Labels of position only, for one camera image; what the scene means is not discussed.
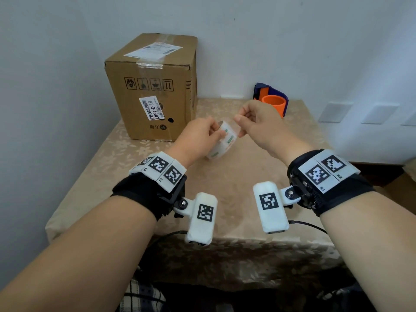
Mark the person's right hand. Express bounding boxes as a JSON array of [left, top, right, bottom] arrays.
[[233, 99, 315, 166]]

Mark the person's left hand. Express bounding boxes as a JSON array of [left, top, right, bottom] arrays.
[[169, 116, 227, 167]]

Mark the white label sticker roll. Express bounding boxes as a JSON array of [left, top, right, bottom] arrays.
[[205, 119, 238, 161]]

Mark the person's right forearm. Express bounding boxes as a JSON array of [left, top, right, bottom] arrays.
[[320, 191, 416, 312]]

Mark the person's left forearm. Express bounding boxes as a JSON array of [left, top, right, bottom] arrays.
[[0, 195, 158, 312]]

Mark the blue orange tape dispenser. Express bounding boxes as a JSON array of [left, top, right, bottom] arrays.
[[253, 83, 289, 118]]

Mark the beige floral tablecloth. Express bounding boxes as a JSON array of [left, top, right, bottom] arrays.
[[45, 98, 346, 290]]

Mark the black left wristband with markers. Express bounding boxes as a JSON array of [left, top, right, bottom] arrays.
[[111, 152, 188, 222]]

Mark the black wristband with markers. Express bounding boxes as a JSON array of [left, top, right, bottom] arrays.
[[111, 152, 188, 222], [287, 149, 377, 218]]

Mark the brown cardboard box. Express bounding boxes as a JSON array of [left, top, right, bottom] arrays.
[[104, 33, 198, 142]]

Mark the black right wristband with markers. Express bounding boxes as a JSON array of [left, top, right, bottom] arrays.
[[287, 149, 377, 218]]

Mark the brown wooden furniture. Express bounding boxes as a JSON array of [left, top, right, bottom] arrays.
[[353, 162, 416, 216]]

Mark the person's plaid garment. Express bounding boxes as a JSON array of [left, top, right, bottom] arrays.
[[118, 279, 166, 312]]

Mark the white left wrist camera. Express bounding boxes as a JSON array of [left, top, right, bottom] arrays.
[[173, 192, 218, 247]]

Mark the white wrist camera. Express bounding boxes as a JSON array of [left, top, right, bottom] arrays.
[[253, 181, 301, 234], [173, 192, 218, 247]]

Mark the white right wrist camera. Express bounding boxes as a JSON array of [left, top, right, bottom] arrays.
[[253, 181, 301, 234]]

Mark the black left camera cable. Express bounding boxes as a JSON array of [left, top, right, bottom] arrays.
[[155, 231, 190, 245]]

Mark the black camera cable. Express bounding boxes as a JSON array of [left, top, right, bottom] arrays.
[[288, 220, 327, 234], [155, 231, 190, 245]]

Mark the black right camera cable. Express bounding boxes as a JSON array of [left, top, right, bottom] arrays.
[[288, 220, 327, 234]]

